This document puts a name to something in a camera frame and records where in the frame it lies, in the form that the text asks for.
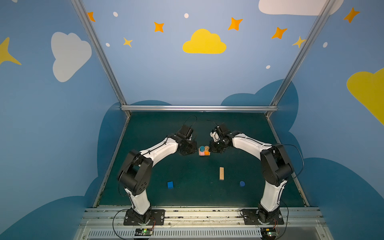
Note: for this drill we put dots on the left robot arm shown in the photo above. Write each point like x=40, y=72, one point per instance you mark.
x=136, y=171

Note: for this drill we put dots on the natural wood block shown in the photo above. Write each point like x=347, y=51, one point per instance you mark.
x=221, y=173

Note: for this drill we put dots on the blue wood cube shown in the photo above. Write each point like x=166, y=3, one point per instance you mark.
x=170, y=185

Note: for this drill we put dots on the aluminium front rail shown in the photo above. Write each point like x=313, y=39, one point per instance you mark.
x=202, y=223

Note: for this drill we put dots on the controller board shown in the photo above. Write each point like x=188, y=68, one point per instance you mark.
x=268, y=234
x=143, y=232

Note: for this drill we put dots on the aluminium frame post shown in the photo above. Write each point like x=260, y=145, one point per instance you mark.
x=88, y=26
x=304, y=50

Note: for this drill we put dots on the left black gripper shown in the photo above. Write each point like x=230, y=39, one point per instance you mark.
x=188, y=148

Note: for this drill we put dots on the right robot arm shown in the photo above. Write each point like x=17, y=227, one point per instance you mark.
x=276, y=166

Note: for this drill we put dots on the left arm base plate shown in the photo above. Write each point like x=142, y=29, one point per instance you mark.
x=156, y=216

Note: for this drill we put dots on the aluminium right frame post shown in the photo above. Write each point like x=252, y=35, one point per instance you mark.
x=304, y=50

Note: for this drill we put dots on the aluminium left frame post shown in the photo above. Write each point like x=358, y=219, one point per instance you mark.
x=88, y=26

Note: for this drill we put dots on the left controller board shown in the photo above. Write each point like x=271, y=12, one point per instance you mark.
x=143, y=232

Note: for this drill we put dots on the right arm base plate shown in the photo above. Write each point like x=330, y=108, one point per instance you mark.
x=250, y=216

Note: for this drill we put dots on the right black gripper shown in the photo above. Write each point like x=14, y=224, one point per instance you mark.
x=216, y=147

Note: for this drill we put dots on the right controller board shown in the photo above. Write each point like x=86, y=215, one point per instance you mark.
x=268, y=234

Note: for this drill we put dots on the aluminium rear frame bar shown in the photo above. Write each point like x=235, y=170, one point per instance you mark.
x=148, y=108

